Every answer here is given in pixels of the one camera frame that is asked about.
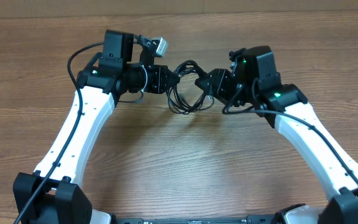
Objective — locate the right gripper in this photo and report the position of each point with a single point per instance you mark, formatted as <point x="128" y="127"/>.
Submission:
<point x="229" y="86"/>

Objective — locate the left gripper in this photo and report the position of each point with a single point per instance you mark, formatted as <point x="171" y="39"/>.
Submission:
<point x="151" y="79"/>

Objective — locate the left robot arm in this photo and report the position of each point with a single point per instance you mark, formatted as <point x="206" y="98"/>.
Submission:
<point x="53" y="193"/>

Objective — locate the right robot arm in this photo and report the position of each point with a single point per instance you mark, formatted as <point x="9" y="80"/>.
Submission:
<point x="253" y="85"/>

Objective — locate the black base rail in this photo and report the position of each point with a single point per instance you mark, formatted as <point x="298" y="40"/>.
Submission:
<point x="250" y="219"/>

